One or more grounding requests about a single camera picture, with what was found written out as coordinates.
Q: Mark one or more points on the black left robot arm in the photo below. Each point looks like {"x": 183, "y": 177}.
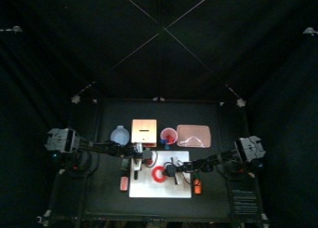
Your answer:
{"x": 99, "y": 147}

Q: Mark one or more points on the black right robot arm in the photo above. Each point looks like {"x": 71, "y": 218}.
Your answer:
{"x": 215, "y": 160}

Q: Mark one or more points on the pink square plate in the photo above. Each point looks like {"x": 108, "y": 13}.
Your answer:
{"x": 194, "y": 135}

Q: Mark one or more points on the white round cutter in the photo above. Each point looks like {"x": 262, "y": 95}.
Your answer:
{"x": 155, "y": 157}

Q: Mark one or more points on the white cutting board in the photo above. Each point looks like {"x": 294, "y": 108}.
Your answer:
{"x": 162, "y": 190}

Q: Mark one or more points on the white plastic tool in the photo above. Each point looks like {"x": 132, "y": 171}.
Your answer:
{"x": 136, "y": 171}

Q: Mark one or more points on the small blue object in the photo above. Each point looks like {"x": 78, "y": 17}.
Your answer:
{"x": 165, "y": 141}

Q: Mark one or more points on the wooden box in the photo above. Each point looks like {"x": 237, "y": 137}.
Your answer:
{"x": 145, "y": 129}

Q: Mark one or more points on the clear plastic bottle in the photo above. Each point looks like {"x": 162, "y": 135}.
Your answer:
{"x": 119, "y": 135}

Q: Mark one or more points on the red cup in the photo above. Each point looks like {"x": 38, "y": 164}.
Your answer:
{"x": 170, "y": 135}

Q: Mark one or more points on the white printed label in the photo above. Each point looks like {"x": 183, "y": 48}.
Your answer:
{"x": 242, "y": 200}

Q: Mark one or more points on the metal frame bracket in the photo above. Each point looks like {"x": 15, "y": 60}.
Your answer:
{"x": 75, "y": 99}
{"x": 241, "y": 102}
{"x": 309, "y": 30}

